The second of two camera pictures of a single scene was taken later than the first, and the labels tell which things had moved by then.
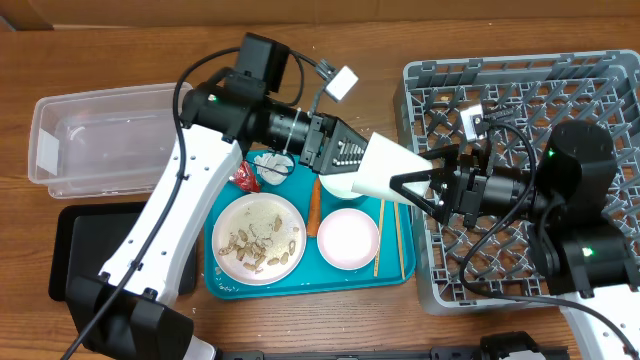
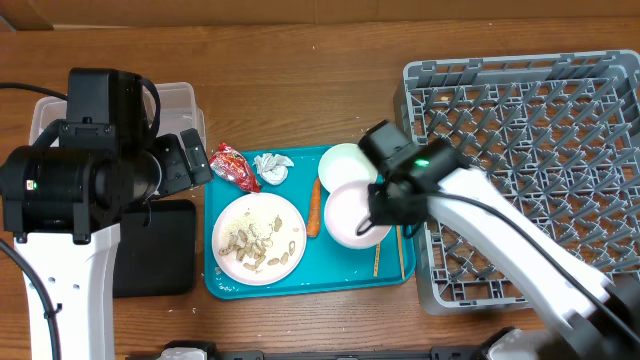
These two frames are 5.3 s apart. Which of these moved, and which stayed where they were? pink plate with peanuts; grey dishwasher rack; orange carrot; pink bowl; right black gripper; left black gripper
Moved: left black gripper; right black gripper; pink bowl
Stayed: grey dishwasher rack; orange carrot; pink plate with peanuts
